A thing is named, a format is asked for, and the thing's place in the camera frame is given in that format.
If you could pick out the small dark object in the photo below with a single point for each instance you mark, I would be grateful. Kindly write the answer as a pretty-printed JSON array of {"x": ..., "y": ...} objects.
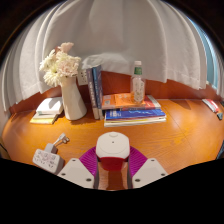
[{"x": 219, "y": 116}]

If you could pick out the white and pink flower bouquet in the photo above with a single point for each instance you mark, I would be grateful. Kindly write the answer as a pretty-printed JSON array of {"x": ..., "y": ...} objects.
[{"x": 61, "y": 65}]

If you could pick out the white power strip plug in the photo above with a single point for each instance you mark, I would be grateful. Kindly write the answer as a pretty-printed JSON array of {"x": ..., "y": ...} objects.
[{"x": 53, "y": 145}]

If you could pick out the black bag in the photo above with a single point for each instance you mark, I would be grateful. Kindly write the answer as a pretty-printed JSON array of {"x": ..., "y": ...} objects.
[{"x": 221, "y": 151}]

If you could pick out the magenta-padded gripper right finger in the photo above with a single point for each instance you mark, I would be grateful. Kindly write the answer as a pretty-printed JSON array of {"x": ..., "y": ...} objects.
[{"x": 147, "y": 173}]

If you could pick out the yellow flat book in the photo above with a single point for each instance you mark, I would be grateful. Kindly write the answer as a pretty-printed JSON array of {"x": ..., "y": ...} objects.
[{"x": 43, "y": 119}]

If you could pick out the window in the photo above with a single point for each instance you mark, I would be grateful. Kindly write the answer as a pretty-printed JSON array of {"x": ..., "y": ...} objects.
[{"x": 207, "y": 56}]

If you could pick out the white ceramic vase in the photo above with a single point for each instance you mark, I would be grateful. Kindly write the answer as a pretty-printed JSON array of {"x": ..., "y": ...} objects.
[{"x": 73, "y": 100}]

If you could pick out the white flat book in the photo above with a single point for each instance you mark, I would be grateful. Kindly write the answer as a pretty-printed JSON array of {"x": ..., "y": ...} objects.
[{"x": 50, "y": 106}]

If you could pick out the blue upright book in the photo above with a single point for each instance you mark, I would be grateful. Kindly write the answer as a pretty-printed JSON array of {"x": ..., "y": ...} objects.
[{"x": 98, "y": 90}]

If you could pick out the red booklet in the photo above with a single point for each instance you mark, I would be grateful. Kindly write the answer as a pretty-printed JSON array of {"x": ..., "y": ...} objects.
[{"x": 210, "y": 105}]

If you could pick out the blue flat book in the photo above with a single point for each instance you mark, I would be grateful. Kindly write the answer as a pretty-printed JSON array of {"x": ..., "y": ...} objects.
[{"x": 136, "y": 116}]

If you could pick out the red and white charger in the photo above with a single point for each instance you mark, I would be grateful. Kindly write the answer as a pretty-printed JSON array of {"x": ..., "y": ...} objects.
[{"x": 112, "y": 145}]

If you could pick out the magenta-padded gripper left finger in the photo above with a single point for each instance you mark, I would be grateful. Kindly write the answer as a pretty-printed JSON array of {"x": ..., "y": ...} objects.
[{"x": 78, "y": 173}]

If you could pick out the grey upright book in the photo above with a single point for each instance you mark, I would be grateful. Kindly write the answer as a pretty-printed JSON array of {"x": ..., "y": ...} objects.
[{"x": 91, "y": 96}]

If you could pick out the white power strip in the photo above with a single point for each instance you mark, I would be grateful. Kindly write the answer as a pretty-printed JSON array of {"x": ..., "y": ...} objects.
[{"x": 48, "y": 160}]

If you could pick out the clear plastic bottle green label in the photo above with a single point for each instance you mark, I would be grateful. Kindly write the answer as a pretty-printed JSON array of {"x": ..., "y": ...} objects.
[{"x": 137, "y": 86}]

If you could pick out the white wall socket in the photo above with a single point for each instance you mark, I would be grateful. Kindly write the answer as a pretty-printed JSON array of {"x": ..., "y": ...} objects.
[{"x": 82, "y": 76}]

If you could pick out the white curtain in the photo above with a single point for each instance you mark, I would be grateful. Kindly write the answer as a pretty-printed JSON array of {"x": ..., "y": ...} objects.
[{"x": 140, "y": 36}]

